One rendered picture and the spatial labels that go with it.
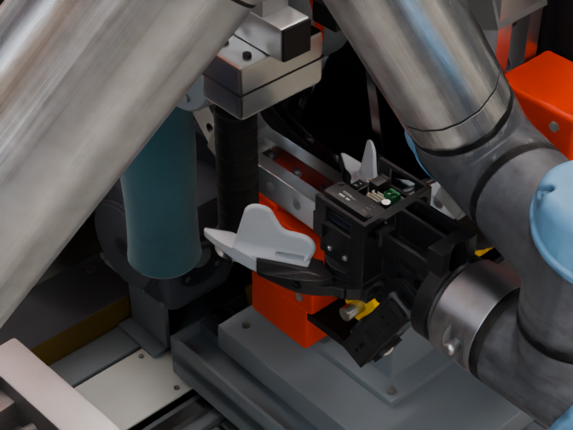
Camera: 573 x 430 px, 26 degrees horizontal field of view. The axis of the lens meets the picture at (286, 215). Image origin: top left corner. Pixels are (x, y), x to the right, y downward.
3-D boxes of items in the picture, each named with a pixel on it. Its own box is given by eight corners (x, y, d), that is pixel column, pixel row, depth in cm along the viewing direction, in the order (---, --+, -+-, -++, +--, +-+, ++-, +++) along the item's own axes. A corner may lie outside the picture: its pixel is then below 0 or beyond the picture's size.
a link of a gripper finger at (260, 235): (202, 182, 95) (321, 197, 94) (205, 241, 99) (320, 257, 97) (192, 206, 93) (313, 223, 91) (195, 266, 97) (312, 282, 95)
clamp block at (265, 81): (323, 82, 103) (325, 26, 100) (240, 124, 99) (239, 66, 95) (283, 58, 106) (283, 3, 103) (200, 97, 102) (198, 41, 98)
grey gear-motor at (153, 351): (368, 273, 208) (378, 98, 186) (170, 398, 186) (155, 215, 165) (296, 223, 219) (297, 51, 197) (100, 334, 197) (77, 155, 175)
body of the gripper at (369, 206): (379, 150, 96) (499, 223, 89) (373, 236, 101) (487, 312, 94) (305, 191, 92) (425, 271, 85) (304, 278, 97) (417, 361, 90)
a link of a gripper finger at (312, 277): (265, 230, 97) (374, 245, 96) (265, 247, 98) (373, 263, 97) (251, 269, 94) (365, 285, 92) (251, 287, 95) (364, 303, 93)
